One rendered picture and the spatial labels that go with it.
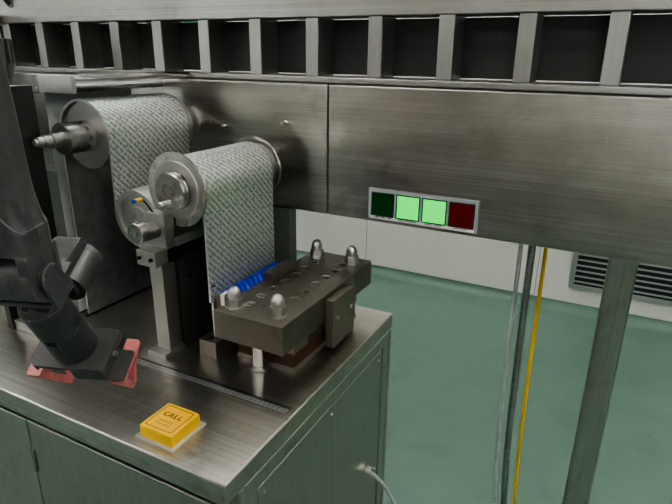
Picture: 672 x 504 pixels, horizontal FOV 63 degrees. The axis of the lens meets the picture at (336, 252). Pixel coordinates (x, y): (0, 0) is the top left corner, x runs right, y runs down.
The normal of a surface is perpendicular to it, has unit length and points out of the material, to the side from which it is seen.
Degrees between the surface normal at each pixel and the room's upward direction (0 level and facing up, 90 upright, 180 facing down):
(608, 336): 90
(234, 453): 0
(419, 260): 90
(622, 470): 0
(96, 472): 90
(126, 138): 92
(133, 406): 0
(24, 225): 78
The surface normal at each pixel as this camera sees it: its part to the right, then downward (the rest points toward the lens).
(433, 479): 0.01, -0.94
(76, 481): -0.46, 0.29
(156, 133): 0.89, 0.19
